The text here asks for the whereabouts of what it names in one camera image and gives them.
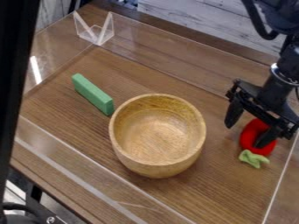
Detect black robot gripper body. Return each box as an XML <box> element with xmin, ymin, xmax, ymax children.
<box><xmin>226</xmin><ymin>69</ymin><xmax>299</xmax><ymax>139</ymax></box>

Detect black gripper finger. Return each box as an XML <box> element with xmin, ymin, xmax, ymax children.
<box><xmin>254</xmin><ymin>126</ymin><xmax>282</xmax><ymax>149</ymax></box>
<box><xmin>224</xmin><ymin>98</ymin><xmax>244</xmax><ymax>129</ymax></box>

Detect black vertical foreground post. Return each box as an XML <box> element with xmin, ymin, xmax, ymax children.
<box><xmin>0</xmin><ymin>0</ymin><xmax>40</xmax><ymax>224</ymax></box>

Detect red plush strawberry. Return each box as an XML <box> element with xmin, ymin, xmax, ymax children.
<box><xmin>238</xmin><ymin>117</ymin><xmax>278</xmax><ymax>170</ymax></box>

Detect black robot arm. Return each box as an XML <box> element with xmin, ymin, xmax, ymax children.
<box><xmin>224</xmin><ymin>0</ymin><xmax>299</xmax><ymax>149</ymax></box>

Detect black metal table frame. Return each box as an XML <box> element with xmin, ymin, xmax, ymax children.
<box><xmin>4</xmin><ymin>168</ymin><xmax>88</xmax><ymax>224</ymax></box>

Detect wooden bowl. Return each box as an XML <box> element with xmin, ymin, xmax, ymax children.
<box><xmin>108</xmin><ymin>94</ymin><xmax>207</xmax><ymax>179</ymax></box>

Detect green rectangular block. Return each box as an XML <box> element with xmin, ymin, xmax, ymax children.
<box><xmin>71</xmin><ymin>73</ymin><xmax>115</xmax><ymax>116</ymax></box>

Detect clear acrylic tray walls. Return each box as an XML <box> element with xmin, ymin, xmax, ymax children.
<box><xmin>12</xmin><ymin>7</ymin><xmax>295</xmax><ymax>224</ymax></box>

